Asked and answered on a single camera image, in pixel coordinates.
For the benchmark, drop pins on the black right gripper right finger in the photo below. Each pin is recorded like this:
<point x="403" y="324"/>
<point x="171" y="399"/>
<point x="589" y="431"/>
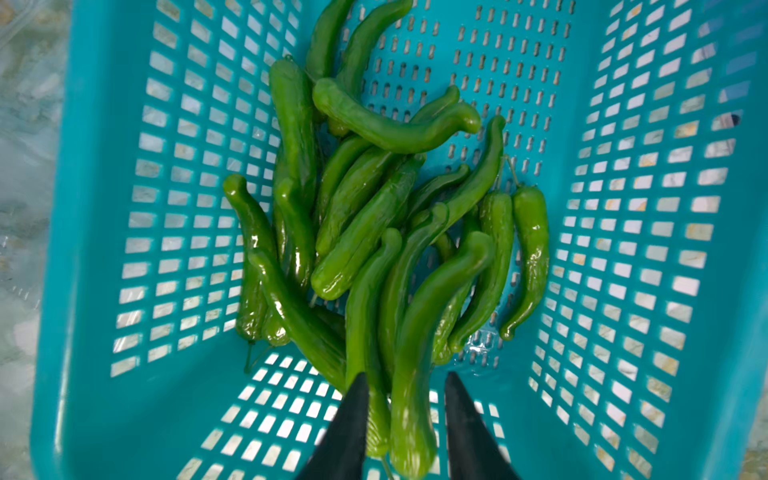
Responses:
<point x="473" y="453"/>

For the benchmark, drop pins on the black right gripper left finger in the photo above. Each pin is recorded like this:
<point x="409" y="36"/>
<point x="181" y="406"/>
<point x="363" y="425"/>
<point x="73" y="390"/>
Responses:
<point x="342" y="450"/>

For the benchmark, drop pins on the green peppers inside basket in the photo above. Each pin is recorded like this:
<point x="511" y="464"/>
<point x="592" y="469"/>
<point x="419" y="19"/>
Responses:
<point x="389" y="245"/>

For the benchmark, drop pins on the teal plastic basket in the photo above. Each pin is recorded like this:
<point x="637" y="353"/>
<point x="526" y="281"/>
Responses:
<point x="643" y="124"/>

